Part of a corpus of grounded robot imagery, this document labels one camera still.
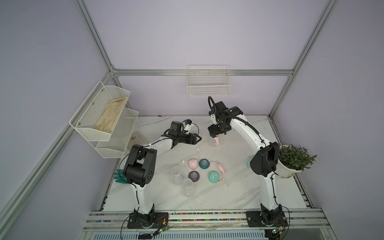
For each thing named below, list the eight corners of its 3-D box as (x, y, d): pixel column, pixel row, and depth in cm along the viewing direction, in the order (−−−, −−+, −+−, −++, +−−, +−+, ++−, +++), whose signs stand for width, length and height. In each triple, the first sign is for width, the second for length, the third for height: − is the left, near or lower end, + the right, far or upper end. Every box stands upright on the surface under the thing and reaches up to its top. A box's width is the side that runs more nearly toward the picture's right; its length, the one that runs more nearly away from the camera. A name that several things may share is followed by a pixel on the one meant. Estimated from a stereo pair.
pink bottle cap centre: (188, 169, 93) (188, 166, 90) (188, 161, 97) (188, 158, 93) (198, 169, 93) (198, 166, 90) (198, 161, 97) (198, 158, 93)
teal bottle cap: (208, 183, 87) (209, 180, 83) (208, 174, 91) (208, 170, 87) (218, 183, 87) (219, 180, 83) (217, 174, 91) (218, 170, 87)
